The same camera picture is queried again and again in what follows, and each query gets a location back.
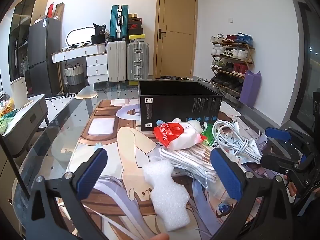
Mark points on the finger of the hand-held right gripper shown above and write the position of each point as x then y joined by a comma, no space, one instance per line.
277,133
275,163

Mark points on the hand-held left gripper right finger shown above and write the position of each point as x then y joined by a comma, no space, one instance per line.
226,175

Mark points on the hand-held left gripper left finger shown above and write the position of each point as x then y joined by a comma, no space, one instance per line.
92,170

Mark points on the green wet wipes pack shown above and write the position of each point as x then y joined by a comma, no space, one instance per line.
207,135

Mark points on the white foam sheet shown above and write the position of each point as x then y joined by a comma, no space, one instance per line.
167,197

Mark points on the red and white tissue pack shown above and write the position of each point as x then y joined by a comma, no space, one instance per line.
175,133

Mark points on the black cardboard box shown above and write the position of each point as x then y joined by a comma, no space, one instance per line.
170,105

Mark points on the person's right hand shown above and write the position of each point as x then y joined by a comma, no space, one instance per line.
291,186

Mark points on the printed table mat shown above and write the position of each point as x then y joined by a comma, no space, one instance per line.
105,127

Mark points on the purple bag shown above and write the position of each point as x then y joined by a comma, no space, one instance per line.
251,90

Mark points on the dark window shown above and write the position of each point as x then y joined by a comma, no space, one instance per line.
310,67

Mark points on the grey side table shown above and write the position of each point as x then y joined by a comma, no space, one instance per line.
27,120

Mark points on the shoe rack with shoes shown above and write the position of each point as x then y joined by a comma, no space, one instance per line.
240,54

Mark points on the wooden shoe rack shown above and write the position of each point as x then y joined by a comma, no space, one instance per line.
240,45

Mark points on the woven basket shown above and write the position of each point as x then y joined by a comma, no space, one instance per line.
73,76

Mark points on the pile of snack packets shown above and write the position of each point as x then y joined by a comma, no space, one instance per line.
5,123

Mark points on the white kettle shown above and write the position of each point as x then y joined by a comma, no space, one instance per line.
20,92

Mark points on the white dressing desk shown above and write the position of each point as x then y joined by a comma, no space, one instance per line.
96,62

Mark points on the white suitcase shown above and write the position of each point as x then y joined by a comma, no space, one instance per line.
116,60

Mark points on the silver suitcase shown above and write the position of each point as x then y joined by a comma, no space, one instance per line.
137,60

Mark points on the wooden door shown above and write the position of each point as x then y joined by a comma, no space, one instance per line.
175,55

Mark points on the dark grey fridge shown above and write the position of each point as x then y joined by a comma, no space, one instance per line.
42,50

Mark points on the black bag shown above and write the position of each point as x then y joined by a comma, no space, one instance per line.
98,35

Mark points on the oval mirror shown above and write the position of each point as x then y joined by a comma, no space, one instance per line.
80,35

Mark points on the yellow and black shoe box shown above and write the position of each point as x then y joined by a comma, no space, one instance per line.
136,38

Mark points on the teal suitcase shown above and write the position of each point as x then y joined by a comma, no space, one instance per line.
117,22

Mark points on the red and black shoe box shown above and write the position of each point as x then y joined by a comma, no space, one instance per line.
135,26

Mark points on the brown shoe box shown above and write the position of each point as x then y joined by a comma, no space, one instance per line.
135,15

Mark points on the brown cardboard box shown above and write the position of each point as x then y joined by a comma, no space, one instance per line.
59,11

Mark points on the dark glass cabinet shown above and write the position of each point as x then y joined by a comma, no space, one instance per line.
22,12

